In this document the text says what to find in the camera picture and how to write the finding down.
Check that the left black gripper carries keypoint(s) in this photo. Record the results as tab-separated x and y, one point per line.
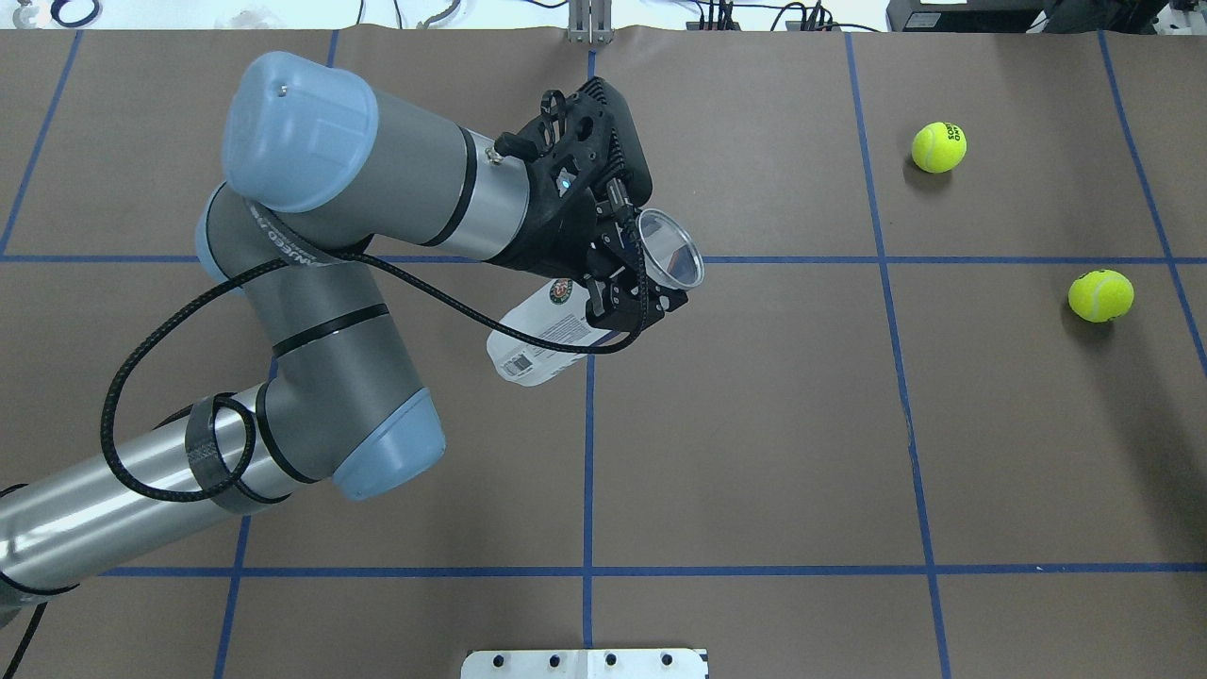
554	238

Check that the clear plastic tennis ball can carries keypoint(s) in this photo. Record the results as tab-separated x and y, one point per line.
556	312

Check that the Roland Garros yellow tennis ball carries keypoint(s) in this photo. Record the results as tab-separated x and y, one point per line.
939	147

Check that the Wilson yellow tennis ball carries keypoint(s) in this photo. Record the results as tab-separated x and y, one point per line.
1101	296

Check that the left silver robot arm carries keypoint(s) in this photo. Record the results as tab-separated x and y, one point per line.
316	164

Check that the black box with label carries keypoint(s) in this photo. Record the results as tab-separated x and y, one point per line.
991	17

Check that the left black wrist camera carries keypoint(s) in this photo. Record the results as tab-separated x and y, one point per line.
635	168

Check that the aluminium frame post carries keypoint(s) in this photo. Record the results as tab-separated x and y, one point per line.
590	22

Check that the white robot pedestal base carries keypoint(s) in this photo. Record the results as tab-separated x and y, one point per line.
588	663

